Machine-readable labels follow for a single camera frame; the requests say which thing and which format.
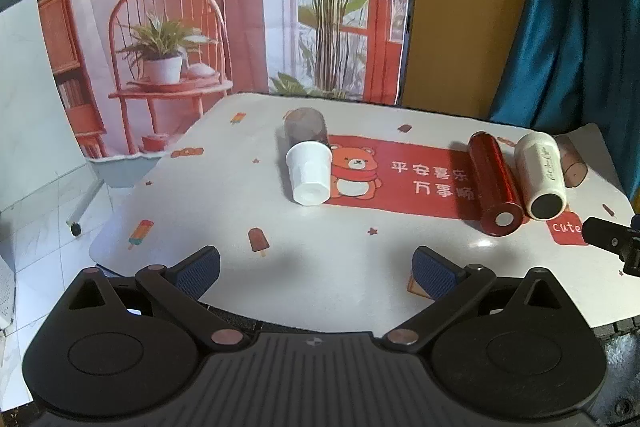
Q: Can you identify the transparent grey cup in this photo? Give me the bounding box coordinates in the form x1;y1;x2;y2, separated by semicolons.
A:
283;107;330;148

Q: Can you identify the bear printed table mat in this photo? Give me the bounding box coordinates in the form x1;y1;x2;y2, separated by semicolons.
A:
89;92;640;334

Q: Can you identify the red metallic tumbler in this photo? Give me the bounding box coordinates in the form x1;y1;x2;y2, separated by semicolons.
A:
467;131;525;238

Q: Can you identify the white table leg with caster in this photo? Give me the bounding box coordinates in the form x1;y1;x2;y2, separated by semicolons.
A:
66;178;104;237

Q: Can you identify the white ribbed cup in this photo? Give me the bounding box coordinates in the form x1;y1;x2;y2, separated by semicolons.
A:
286;141;334;206

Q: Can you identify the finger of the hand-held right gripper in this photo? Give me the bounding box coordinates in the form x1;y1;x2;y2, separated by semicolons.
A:
581;213;640;279

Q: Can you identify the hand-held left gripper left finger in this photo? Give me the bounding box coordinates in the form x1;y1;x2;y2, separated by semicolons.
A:
67;245;247;351

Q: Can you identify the printed wall backdrop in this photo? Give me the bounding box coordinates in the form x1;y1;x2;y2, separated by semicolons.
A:
32;0;419;188

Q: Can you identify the teal curtain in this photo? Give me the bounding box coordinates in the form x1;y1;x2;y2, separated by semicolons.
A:
487;0;640;214

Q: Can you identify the brown cup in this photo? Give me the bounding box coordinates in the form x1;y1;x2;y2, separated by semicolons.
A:
553;134;587;188

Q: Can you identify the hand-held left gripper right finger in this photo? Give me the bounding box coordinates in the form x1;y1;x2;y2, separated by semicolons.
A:
384;245;567;354

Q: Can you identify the white perforated bin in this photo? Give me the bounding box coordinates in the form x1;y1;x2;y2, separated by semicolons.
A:
0;251;19;334

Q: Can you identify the white tumbler with black base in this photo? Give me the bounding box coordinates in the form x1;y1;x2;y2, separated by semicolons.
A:
513;131;568;222

